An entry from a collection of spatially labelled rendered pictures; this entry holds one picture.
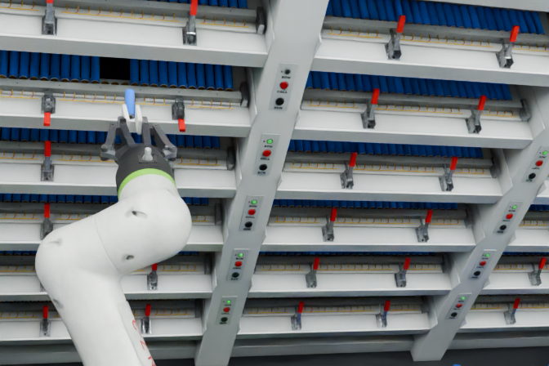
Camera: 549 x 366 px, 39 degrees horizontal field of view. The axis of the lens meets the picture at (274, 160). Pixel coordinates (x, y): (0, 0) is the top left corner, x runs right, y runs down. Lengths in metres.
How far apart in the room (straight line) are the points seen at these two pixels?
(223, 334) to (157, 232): 1.15
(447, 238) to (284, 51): 0.82
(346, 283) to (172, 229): 1.13
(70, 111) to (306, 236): 0.71
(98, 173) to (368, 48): 0.66
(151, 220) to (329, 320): 1.29
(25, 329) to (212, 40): 1.01
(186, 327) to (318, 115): 0.79
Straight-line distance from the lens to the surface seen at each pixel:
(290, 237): 1.97
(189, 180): 1.78
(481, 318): 2.53
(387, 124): 1.79
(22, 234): 1.90
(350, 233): 2.03
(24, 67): 1.67
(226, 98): 1.67
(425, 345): 2.51
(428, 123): 1.83
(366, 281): 2.20
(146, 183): 1.16
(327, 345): 2.44
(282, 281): 2.12
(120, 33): 1.53
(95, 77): 1.66
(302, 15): 1.53
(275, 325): 2.27
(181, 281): 2.06
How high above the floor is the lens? 1.94
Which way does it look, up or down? 40 degrees down
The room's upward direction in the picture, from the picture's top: 15 degrees clockwise
